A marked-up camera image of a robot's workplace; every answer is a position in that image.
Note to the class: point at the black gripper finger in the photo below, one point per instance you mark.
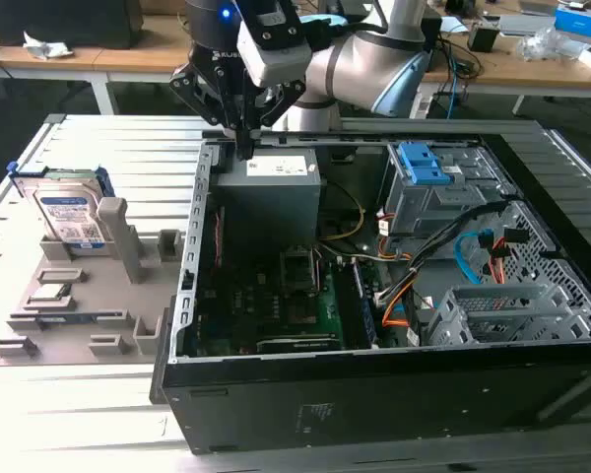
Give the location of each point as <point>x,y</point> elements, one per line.
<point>283,98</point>
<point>202,93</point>

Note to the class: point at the hard disk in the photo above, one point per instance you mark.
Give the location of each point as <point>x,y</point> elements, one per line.
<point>69,212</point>

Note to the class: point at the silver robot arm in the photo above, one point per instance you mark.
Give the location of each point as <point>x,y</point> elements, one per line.
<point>354,59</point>

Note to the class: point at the blue empty disk carrier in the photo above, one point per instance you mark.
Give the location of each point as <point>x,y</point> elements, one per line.
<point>421,167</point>

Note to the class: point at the grey disk bay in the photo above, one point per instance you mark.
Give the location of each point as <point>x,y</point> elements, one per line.
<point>497,325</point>

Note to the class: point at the long wooden desk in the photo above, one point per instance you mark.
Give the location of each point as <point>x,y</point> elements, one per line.
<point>143,56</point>

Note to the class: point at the grey power supply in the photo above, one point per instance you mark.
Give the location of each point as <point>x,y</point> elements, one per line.
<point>266,207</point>

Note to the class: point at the large black box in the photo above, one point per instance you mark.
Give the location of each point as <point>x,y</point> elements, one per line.
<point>79,24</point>

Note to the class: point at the crumpled white paper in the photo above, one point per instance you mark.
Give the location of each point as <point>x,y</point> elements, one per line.
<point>46,47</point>

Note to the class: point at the grey metal drive cage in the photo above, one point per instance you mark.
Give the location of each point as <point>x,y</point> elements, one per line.
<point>423,207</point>

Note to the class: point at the green motherboard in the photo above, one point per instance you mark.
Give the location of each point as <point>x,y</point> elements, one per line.
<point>256,300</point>

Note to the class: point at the small black cube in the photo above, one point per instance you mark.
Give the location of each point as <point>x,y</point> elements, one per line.
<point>482,38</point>

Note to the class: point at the black RAM slot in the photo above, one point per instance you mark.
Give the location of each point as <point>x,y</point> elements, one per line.
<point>345,305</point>

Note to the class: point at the CPU socket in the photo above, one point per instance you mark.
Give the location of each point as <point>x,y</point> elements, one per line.
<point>301,315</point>

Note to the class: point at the installed RAM stick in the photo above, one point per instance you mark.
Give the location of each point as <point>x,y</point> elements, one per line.
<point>367,310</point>

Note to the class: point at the grey parts rack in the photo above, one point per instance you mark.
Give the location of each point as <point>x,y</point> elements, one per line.
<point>103,305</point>

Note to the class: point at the black graphics card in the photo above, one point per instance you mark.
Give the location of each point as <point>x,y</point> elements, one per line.
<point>295,345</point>

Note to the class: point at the silver CPU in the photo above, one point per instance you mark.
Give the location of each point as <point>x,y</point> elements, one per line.
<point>49,292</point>

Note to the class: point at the flat grey box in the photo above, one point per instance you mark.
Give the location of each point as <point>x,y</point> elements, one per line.
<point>527,24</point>

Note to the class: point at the RAM stick with blue label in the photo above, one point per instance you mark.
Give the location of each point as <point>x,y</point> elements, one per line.
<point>69,318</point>

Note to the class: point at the clear plastic bag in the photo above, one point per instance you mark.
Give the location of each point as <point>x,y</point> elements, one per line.
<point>542,44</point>

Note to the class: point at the blue cardboard box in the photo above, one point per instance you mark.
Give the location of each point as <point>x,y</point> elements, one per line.
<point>581,20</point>

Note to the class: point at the black PC case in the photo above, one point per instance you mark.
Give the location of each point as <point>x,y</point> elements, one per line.
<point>374,409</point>

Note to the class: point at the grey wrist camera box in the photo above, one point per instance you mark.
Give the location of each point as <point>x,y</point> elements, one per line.
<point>276,54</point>

